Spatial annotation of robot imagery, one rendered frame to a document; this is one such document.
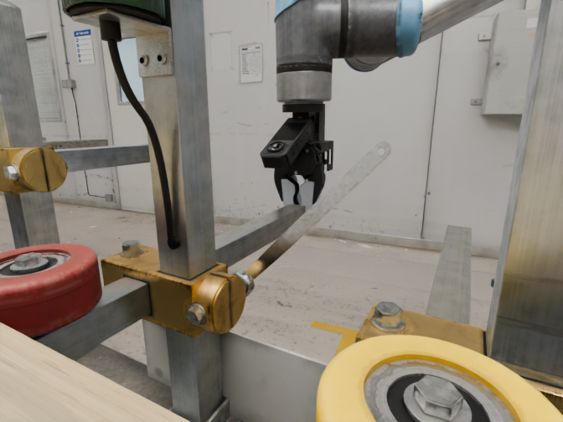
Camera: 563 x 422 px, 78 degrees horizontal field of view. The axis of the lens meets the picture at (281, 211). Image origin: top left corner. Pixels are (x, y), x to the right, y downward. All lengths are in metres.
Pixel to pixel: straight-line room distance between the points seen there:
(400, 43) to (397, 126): 2.32
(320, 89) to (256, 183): 2.76
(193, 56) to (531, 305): 0.27
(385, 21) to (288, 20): 0.14
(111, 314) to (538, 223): 0.29
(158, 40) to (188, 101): 0.04
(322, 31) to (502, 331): 0.46
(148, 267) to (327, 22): 0.42
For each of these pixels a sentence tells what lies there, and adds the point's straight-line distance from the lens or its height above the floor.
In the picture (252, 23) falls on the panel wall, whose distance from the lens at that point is 3.35.
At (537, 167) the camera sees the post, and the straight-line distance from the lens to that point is 0.20.
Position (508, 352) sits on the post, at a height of 0.88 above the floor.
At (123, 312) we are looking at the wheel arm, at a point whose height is 0.85.
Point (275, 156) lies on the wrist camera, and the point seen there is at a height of 0.95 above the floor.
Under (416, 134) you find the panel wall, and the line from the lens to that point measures 2.89.
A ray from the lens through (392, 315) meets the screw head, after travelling 0.24.
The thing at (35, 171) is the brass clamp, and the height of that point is 0.95.
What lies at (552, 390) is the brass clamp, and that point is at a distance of 0.24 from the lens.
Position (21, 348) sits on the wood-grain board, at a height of 0.90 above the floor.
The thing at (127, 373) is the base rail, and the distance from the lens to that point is 0.50.
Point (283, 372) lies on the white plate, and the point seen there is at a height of 0.78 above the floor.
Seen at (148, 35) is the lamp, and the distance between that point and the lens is 0.29.
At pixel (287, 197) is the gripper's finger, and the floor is 0.87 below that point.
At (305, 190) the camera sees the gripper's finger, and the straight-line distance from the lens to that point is 0.58.
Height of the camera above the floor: 1.00
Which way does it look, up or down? 14 degrees down
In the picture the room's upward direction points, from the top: straight up
